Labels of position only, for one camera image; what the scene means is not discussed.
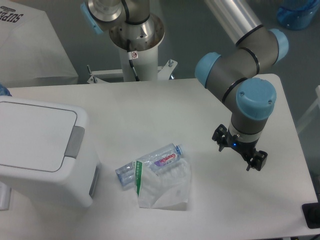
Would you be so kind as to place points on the blue object behind trash can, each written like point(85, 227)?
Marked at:
point(4, 91)

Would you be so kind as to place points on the white frame at right edge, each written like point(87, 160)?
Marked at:
point(309, 114)

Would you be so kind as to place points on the white printed cloth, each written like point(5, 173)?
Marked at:
point(29, 46)

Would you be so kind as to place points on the black device at table edge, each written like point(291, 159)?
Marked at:
point(311, 212)

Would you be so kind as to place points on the blue water jug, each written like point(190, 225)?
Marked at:
point(297, 14)

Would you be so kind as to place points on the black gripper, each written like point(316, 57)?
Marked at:
point(255, 159)

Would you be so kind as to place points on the clear plastic zip bag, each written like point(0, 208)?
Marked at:
point(167, 189)

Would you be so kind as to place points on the white push-lid trash can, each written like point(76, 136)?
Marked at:
point(46, 152)

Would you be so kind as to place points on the clear plastic water bottle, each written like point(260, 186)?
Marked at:
point(157, 160)

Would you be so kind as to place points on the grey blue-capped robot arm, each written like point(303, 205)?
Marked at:
point(233, 80)

